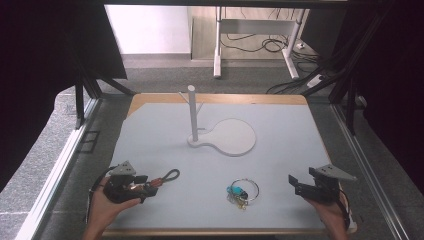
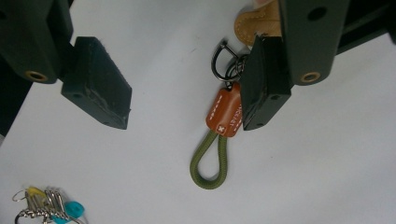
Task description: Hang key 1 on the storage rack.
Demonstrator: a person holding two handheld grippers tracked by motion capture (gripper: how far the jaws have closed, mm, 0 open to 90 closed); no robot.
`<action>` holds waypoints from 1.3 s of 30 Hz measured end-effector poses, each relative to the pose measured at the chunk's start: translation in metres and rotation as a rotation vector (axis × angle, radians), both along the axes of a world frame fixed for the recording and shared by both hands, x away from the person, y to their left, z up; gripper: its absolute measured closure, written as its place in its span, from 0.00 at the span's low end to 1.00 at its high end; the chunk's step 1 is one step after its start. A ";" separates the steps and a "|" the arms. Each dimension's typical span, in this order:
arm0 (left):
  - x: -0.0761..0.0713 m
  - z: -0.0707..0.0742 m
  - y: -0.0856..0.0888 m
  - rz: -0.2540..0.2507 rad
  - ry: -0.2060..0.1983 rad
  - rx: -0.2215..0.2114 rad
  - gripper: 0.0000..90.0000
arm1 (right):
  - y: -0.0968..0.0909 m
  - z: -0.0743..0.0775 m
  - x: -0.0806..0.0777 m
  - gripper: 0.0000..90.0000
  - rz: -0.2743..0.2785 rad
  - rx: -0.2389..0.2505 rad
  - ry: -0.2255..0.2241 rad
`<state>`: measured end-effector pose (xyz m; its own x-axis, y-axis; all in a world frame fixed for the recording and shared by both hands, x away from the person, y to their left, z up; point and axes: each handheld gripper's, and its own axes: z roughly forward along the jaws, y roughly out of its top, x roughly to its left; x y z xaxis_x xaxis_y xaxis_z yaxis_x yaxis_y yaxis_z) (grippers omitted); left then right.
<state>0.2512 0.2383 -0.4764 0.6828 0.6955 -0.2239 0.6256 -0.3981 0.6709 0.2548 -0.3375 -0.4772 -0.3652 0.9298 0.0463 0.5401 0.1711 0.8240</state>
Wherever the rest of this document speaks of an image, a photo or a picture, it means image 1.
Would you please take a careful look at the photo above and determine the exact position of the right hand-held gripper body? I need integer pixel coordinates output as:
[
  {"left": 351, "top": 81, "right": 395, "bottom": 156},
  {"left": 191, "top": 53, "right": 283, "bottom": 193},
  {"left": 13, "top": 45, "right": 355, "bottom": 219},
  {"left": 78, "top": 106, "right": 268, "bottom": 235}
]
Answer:
[{"left": 307, "top": 163, "right": 358, "bottom": 205}]

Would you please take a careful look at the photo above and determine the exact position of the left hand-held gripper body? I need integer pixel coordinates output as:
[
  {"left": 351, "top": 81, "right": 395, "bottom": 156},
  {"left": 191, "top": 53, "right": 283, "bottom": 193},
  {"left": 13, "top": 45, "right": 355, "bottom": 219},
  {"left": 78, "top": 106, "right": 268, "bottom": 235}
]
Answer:
[{"left": 103, "top": 160, "right": 142, "bottom": 205}]

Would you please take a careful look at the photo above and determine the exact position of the dark cord loop keychain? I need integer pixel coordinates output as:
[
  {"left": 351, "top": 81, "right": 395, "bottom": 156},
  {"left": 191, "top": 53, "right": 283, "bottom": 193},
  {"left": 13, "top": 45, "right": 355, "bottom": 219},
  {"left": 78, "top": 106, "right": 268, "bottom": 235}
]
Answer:
[{"left": 129, "top": 168, "right": 181, "bottom": 194}]

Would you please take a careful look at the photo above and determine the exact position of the key ring with blue tag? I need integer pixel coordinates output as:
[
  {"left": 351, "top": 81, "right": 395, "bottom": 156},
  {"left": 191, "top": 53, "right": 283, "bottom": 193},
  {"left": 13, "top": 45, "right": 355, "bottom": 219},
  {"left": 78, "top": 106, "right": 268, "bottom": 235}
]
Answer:
[{"left": 226, "top": 178, "right": 261, "bottom": 211}]

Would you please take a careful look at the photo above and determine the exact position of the white peg stand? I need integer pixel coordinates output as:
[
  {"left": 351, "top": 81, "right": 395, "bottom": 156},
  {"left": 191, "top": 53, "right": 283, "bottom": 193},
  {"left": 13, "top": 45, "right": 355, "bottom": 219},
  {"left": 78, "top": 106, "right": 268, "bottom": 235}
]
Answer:
[{"left": 177, "top": 84, "right": 257, "bottom": 158}]

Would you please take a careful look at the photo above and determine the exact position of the person's right hand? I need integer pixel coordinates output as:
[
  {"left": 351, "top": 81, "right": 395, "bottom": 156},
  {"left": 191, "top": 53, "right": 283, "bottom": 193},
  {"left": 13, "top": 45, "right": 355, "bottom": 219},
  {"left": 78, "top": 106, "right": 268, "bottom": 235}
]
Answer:
[{"left": 304, "top": 184, "right": 350, "bottom": 232}]

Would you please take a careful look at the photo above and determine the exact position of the person's left hand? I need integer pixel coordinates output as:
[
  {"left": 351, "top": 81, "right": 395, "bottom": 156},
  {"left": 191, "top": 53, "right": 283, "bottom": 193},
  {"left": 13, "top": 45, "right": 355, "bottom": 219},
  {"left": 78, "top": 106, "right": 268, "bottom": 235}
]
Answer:
[{"left": 87, "top": 176, "right": 143, "bottom": 232}]

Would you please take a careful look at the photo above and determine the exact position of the pale grey table mat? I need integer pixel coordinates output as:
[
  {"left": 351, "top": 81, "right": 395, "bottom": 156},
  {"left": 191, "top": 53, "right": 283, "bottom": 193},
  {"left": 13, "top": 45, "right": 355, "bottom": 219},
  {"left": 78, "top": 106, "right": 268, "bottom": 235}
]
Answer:
[{"left": 107, "top": 102, "right": 335, "bottom": 232}]

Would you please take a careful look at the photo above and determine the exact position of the black metal stand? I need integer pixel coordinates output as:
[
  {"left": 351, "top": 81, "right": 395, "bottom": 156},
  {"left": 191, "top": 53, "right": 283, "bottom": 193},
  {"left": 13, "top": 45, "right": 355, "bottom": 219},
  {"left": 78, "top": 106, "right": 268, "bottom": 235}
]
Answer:
[
  {"left": 73, "top": 54, "right": 137, "bottom": 131},
  {"left": 300, "top": 6, "right": 369, "bottom": 136}
]

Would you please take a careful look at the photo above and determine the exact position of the white power strip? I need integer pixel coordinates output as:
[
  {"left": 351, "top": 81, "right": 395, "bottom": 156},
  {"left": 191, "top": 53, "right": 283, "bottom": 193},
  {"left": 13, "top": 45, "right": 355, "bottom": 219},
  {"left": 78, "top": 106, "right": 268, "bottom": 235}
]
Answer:
[{"left": 305, "top": 73, "right": 326, "bottom": 90}]

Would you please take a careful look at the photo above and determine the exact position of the wooden table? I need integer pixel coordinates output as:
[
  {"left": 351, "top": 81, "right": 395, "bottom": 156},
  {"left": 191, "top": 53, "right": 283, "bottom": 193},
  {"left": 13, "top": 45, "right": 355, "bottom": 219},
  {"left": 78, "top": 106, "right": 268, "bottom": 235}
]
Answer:
[{"left": 102, "top": 92, "right": 358, "bottom": 238}]

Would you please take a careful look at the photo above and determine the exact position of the black curtain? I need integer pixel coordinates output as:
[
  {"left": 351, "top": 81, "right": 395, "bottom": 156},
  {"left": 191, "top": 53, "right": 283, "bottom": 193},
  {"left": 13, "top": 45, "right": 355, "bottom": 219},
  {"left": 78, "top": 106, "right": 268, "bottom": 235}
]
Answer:
[
  {"left": 0, "top": 0, "right": 128, "bottom": 194},
  {"left": 331, "top": 0, "right": 424, "bottom": 196}
]

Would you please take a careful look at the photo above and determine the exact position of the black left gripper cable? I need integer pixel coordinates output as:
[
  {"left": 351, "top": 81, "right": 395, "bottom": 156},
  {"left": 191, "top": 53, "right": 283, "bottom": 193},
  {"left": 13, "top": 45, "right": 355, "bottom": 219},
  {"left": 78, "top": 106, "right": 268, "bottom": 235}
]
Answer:
[{"left": 84, "top": 165, "right": 120, "bottom": 225}]

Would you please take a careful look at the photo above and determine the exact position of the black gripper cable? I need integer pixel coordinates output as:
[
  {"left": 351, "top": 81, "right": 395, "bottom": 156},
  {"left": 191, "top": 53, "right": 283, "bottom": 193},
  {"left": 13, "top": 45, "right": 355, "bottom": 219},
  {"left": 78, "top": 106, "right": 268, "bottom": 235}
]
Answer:
[
  {"left": 337, "top": 186, "right": 353, "bottom": 232},
  {"left": 84, "top": 165, "right": 120, "bottom": 225}
]

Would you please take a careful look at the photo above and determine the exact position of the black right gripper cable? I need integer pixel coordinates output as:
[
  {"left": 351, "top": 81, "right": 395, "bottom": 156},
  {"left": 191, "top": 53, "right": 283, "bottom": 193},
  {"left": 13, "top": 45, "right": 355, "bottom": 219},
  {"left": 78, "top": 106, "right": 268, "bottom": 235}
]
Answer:
[{"left": 337, "top": 186, "right": 353, "bottom": 232}]

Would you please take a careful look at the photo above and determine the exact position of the aluminium rail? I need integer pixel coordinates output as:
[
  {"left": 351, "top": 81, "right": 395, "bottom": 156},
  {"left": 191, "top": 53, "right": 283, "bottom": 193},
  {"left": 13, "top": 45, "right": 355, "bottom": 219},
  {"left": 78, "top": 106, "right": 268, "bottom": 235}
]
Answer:
[
  {"left": 13, "top": 97, "right": 102, "bottom": 240},
  {"left": 330, "top": 102, "right": 412, "bottom": 240}
]

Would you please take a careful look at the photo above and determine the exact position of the black floor cable bundle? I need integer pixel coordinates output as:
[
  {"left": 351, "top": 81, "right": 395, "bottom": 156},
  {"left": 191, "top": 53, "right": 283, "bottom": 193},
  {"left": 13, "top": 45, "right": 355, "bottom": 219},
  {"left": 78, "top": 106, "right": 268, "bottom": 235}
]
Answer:
[{"left": 220, "top": 7, "right": 322, "bottom": 65}]

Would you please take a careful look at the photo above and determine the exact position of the white desk frame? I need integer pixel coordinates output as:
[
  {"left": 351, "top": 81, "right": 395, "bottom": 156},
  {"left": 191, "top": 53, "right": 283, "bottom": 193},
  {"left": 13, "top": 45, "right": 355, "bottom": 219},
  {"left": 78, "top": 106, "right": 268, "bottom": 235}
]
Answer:
[{"left": 212, "top": 5, "right": 307, "bottom": 81}]

